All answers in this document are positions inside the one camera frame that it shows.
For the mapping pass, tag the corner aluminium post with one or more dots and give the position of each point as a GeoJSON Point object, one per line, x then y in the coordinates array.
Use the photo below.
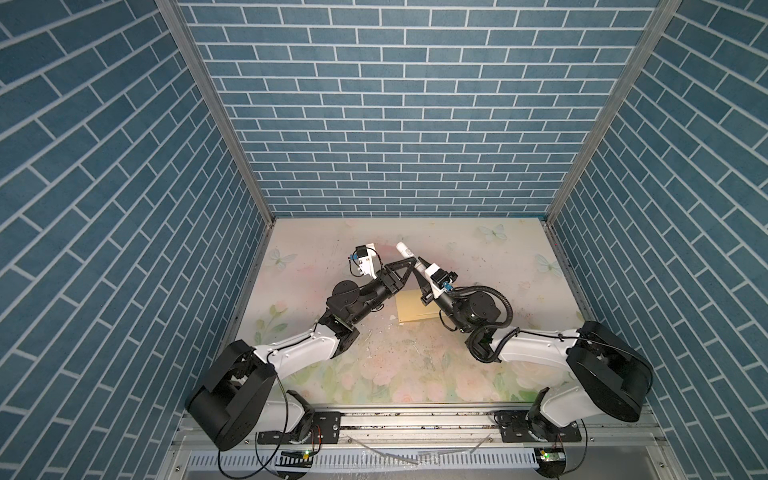
{"type": "Point", "coordinates": [651, 35]}
{"type": "Point", "coordinates": [173, 17]}

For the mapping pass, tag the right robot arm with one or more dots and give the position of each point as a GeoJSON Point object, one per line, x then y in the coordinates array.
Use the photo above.
{"type": "Point", "coordinates": [600, 373]}

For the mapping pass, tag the white slotted cable duct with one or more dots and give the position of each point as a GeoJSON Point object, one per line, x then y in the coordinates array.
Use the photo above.
{"type": "Point", "coordinates": [360, 460]}

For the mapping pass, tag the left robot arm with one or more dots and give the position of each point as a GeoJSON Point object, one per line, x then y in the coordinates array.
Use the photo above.
{"type": "Point", "coordinates": [232, 399]}

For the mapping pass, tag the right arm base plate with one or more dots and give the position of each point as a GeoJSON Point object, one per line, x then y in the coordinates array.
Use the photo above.
{"type": "Point", "coordinates": [516, 426]}

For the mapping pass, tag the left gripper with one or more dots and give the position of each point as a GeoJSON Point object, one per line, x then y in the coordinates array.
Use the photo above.
{"type": "Point", "coordinates": [388, 281]}

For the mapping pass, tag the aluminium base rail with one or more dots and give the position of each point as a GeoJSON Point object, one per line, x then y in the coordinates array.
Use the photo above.
{"type": "Point", "coordinates": [450, 425]}

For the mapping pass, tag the yellow envelope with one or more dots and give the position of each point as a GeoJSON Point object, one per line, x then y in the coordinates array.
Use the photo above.
{"type": "Point", "coordinates": [411, 309]}

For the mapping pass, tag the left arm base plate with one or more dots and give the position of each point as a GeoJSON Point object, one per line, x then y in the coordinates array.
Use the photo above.
{"type": "Point", "coordinates": [323, 427]}

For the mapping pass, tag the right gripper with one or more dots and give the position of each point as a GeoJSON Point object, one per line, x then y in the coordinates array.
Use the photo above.
{"type": "Point", "coordinates": [426, 286]}

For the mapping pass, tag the left corner aluminium post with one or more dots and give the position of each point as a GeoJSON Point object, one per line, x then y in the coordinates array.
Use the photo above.
{"type": "Point", "coordinates": [173, 17]}

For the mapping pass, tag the right corner aluminium post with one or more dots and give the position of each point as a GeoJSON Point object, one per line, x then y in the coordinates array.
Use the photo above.
{"type": "Point", "coordinates": [651, 35]}

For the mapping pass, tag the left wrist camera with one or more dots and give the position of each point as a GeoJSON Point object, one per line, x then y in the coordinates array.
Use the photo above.
{"type": "Point", "coordinates": [365, 261]}

